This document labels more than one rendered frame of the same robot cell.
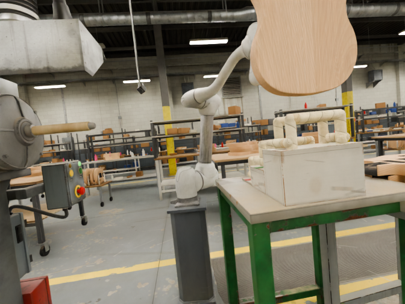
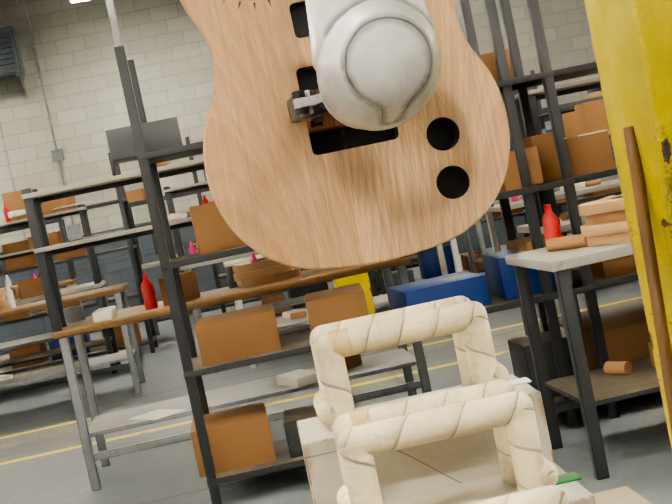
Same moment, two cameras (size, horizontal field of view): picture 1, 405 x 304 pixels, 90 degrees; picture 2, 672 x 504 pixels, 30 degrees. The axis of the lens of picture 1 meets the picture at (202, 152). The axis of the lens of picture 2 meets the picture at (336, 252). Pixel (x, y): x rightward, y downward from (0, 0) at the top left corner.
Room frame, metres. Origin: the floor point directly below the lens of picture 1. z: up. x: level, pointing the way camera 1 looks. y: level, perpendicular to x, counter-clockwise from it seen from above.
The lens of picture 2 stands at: (2.13, -0.37, 1.37)
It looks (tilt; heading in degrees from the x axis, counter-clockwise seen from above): 3 degrees down; 182
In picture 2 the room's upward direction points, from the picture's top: 12 degrees counter-clockwise
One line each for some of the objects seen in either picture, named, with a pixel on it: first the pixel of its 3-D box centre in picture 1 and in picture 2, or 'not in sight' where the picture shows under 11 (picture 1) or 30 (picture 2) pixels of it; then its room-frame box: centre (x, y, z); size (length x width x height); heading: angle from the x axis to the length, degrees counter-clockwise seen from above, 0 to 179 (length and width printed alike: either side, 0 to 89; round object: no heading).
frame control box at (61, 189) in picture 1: (47, 192); not in sight; (0.93, 0.74, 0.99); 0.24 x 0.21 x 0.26; 96
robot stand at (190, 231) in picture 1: (193, 248); not in sight; (1.51, 0.15, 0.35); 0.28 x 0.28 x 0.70; 89
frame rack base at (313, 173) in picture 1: (310, 171); (427, 478); (0.69, -0.36, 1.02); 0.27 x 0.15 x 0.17; 96
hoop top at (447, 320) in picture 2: (300, 119); (400, 330); (0.72, -0.36, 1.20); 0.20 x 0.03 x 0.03; 95
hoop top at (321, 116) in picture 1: (314, 116); (391, 323); (0.64, -0.37, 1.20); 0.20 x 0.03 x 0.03; 95
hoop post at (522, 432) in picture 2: (263, 154); (526, 452); (0.88, -0.26, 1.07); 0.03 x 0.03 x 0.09
